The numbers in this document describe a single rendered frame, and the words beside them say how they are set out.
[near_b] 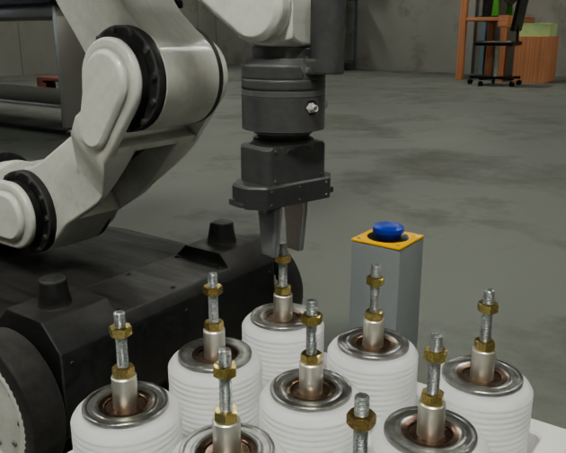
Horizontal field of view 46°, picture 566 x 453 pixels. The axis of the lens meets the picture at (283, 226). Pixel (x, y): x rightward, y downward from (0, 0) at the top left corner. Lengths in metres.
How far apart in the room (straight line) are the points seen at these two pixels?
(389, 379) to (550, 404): 0.52
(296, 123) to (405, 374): 0.28
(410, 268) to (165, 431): 0.41
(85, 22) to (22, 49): 9.28
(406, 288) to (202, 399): 0.33
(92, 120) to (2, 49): 9.18
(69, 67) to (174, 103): 2.73
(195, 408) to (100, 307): 0.33
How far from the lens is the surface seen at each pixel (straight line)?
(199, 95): 0.96
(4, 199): 1.17
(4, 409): 0.97
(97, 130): 0.95
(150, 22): 0.96
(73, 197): 1.10
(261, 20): 0.66
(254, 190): 0.69
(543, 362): 1.31
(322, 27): 0.67
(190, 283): 1.07
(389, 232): 0.86
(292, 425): 0.60
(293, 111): 0.68
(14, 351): 0.91
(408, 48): 10.78
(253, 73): 0.69
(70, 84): 3.64
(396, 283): 0.85
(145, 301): 1.01
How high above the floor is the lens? 0.57
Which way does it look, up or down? 16 degrees down
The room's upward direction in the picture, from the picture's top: straight up
